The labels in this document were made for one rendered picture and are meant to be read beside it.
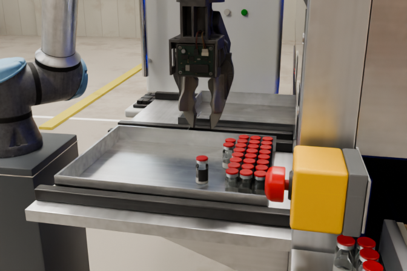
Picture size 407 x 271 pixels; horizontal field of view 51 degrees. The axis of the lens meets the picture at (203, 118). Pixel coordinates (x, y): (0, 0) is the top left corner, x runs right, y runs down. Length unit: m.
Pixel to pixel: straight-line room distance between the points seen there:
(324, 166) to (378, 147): 0.10
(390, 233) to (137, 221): 0.34
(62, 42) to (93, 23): 9.15
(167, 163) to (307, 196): 0.41
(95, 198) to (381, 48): 0.45
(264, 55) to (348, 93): 1.03
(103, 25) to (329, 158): 9.81
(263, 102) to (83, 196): 0.66
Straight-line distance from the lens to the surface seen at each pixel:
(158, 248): 2.13
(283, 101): 1.20
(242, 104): 1.20
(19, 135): 1.18
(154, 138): 0.92
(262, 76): 1.55
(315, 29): 0.50
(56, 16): 1.11
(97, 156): 0.85
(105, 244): 2.20
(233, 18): 1.53
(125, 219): 0.65
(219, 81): 0.67
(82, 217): 0.67
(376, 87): 0.52
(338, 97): 0.51
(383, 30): 0.51
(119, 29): 10.08
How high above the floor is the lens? 1.21
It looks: 18 degrees down
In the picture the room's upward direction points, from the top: straight up
